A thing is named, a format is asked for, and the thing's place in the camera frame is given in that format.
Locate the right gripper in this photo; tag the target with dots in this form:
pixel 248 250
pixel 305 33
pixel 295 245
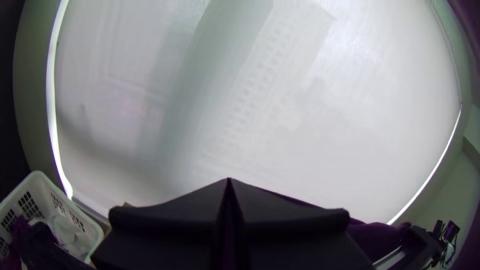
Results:
pixel 420 249

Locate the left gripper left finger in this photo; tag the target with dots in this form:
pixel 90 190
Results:
pixel 176 232

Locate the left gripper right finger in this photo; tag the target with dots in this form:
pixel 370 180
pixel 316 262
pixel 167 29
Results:
pixel 292 236

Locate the heap of clothes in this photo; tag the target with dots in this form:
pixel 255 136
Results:
pixel 56 232

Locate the white roller blind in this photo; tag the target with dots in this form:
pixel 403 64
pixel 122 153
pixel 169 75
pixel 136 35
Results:
pixel 262 93

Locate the white laundry basket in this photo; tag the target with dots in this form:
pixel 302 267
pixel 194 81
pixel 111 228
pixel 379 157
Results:
pixel 35 189

